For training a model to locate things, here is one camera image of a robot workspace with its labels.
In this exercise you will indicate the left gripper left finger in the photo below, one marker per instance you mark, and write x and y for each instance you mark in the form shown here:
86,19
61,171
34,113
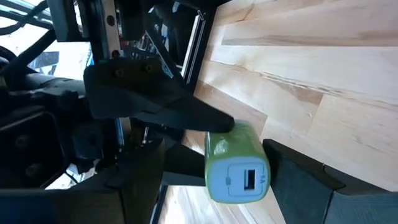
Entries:
140,174

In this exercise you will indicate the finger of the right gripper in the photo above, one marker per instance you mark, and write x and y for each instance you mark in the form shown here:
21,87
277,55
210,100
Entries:
155,99
183,168

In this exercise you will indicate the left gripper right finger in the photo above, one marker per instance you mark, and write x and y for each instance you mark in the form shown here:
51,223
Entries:
298,186

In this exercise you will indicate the green white cube charger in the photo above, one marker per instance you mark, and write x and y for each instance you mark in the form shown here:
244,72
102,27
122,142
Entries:
236,155

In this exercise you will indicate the black metal table frame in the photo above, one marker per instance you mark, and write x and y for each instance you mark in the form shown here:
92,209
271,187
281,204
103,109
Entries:
199,46

